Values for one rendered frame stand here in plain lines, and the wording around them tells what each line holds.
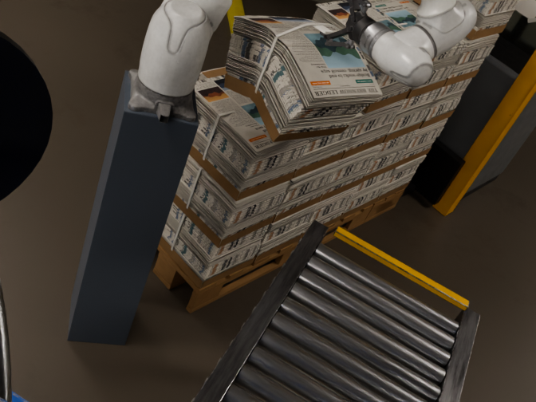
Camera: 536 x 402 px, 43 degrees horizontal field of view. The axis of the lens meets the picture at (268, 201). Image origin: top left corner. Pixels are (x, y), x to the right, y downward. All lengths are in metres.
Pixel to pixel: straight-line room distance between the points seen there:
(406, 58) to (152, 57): 0.64
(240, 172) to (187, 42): 0.62
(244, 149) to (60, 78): 1.71
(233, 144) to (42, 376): 0.99
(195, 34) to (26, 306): 1.27
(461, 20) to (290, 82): 0.48
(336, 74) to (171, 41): 0.51
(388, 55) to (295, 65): 0.28
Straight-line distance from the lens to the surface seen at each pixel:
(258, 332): 1.68
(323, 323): 1.78
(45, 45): 3.95
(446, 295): 2.04
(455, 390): 1.85
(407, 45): 1.82
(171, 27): 1.76
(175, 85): 1.81
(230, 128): 2.22
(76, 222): 2.92
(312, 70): 1.96
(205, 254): 2.51
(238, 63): 2.15
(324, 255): 1.96
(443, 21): 1.86
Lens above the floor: 2.05
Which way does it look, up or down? 38 degrees down
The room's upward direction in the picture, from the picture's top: 24 degrees clockwise
